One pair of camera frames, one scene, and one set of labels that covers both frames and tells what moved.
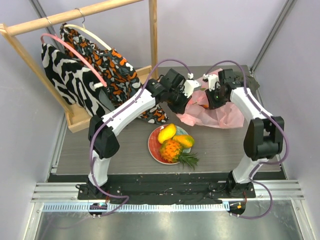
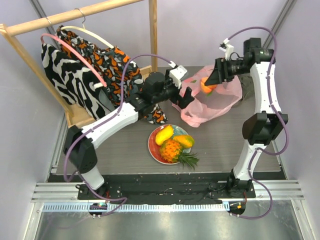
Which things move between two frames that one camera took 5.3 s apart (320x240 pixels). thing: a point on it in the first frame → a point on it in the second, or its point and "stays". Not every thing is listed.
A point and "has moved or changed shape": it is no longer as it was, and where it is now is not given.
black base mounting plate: x=164 y=187 stays
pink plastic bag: x=198 y=113 has moved or changed shape
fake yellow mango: x=167 y=132 has moved or changed shape
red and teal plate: x=155 y=145 stays
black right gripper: x=213 y=101 → x=221 y=71
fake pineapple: x=172 y=151 stays
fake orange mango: x=185 y=141 stays
